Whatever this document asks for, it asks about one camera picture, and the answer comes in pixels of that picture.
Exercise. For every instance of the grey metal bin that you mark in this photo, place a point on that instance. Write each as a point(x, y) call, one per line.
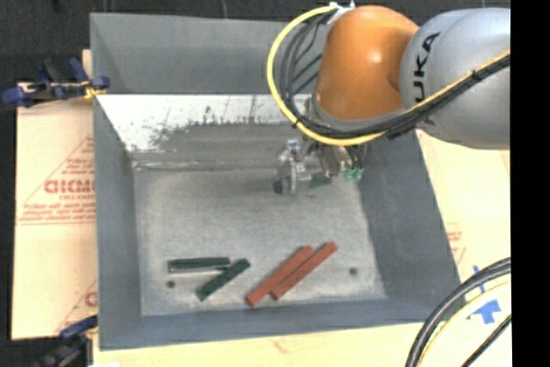
point(240, 228)

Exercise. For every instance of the dark green flat block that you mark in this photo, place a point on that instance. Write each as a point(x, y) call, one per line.
point(223, 278)
point(197, 264)

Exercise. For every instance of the brown cardboard board, red print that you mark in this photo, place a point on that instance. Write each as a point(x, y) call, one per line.
point(51, 193)

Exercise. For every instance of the red-brown flat block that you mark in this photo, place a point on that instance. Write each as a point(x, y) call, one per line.
point(279, 276)
point(305, 270)

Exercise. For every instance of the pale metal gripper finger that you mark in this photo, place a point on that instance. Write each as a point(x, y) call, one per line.
point(287, 167)
point(301, 185)

